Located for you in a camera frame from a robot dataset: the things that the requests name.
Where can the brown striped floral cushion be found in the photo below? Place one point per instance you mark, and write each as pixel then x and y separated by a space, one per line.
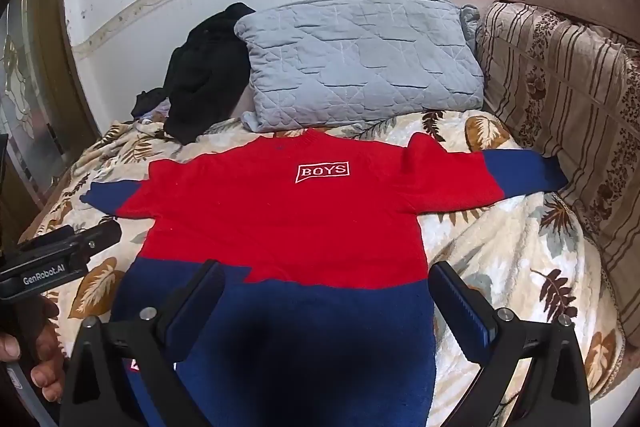
pixel 565 97

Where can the wooden door with glass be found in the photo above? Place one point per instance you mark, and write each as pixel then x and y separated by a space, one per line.
pixel 35 97

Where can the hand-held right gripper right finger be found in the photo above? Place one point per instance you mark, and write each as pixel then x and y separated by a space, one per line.
pixel 462 307

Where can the grey quilted pillow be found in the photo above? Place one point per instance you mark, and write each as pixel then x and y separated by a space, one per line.
pixel 360 62

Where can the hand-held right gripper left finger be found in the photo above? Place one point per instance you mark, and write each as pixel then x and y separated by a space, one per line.
pixel 192 307

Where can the red and blue sweater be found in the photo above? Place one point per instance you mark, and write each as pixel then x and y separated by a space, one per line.
pixel 320 227

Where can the leaf print blanket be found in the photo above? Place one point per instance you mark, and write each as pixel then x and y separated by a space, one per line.
pixel 520 267

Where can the black clothing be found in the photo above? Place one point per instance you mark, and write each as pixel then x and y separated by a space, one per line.
pixel 205 77

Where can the person's left hand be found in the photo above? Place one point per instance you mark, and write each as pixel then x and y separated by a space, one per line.
pixel 37 352

